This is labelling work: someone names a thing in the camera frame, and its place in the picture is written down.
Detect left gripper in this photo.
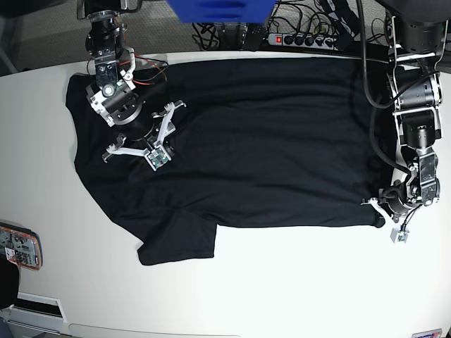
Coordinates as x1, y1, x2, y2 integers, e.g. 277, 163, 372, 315
361, 188, 412, 244

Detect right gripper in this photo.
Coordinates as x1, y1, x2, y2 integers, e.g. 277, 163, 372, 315
102, 101, 187, 166

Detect black T-shirt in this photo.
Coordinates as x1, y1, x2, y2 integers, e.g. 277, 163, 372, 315
66, 58, 393, 265

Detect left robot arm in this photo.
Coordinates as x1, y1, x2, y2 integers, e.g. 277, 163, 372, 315
360, 1, 450, 243

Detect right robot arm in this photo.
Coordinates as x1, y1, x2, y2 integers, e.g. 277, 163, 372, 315
77, 1, 186, 170

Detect small card at edge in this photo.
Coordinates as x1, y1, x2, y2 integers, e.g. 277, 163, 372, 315
412, 329, 443, 338

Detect blue plastic crate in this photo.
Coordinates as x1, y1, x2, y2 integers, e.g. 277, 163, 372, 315
167, 0, 276, 23

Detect black power adapter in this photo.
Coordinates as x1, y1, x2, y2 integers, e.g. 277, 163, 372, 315
242, 23, 266, 51

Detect orange clear parts box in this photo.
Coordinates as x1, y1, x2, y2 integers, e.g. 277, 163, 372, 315
1, 222, 43, 270

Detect white power strip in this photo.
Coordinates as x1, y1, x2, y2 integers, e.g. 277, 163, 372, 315
267, 33, 338, 51

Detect black chair back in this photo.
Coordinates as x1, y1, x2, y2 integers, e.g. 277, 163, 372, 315
0, 258, 20, 309

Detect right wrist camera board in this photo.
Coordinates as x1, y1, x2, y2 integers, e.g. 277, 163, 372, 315
145, 149, 171, 171

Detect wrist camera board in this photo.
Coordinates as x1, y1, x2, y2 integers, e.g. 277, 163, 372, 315
395, 232, 408, 244
145, 149, 171, 171

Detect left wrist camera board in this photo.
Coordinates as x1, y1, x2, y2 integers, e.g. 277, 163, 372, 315
395, 232, 408, 244

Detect tangled black cables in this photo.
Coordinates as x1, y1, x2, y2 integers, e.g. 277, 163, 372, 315
192, 21, 244, 51

